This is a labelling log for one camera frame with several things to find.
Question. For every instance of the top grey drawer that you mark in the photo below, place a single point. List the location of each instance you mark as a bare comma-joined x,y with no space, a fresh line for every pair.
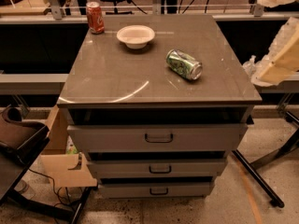
157,138

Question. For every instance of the grey drawer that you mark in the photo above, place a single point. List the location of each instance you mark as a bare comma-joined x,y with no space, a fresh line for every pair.
156,168
156,190
157,138

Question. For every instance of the bottom grey drawer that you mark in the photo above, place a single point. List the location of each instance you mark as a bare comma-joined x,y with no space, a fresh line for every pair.
156,190

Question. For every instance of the black metal stand leg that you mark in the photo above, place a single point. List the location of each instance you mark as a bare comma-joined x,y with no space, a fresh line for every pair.
265,146

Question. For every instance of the white paper bowl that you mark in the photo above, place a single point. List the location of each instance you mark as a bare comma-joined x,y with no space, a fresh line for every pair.
135,36

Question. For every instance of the grey drawer cabinet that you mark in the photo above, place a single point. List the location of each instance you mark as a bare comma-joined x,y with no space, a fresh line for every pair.
110,84

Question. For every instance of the red soda can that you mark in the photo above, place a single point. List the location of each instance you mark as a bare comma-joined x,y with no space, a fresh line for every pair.
95,18

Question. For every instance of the clear sanitizer bottle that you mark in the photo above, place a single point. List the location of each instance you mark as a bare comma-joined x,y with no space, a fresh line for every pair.
249,66

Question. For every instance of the dark brown chair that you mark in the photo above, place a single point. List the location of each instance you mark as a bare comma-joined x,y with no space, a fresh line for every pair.
20,144

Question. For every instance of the middle grey drawer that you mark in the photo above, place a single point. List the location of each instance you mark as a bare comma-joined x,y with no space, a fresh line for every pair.
156,168

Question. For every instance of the cardboard box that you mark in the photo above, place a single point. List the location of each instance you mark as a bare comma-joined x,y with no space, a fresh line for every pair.
67,170

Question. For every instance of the green soda can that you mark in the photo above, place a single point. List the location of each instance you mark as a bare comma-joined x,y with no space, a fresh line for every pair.
184,64

